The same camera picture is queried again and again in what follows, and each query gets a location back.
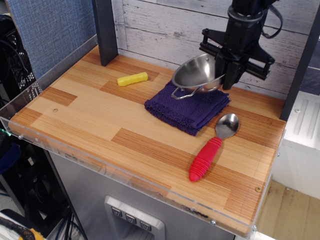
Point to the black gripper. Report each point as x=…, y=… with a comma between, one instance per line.
x=237, y=49

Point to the steel pot with two handles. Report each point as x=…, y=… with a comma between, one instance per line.
x=196, y=76

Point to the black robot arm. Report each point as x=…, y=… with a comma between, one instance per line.
x=251, y=7

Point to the folded purple cloth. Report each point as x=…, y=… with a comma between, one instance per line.
x=190, y=114

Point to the yellow plastic corn piece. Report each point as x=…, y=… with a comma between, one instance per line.
x=132, y=79

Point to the grey dispenser button panel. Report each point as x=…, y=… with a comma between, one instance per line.
x=130, y=223

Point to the black plastic crate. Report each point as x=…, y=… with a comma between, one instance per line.
x=16, y=73

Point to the clear acrylic edge guard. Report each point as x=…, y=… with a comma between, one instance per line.
x=86, y=117

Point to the yellow black object bottom left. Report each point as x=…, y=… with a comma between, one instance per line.
x=23, y=232

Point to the spoon with red handle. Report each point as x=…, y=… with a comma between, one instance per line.
x=226, y=127

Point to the dark right upright post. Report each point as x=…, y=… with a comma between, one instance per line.
x=302, y=68

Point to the dark upright post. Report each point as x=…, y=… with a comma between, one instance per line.
x=105, y=30
x=302, y=68

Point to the dark left upright post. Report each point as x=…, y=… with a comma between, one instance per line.
x=105, y=30

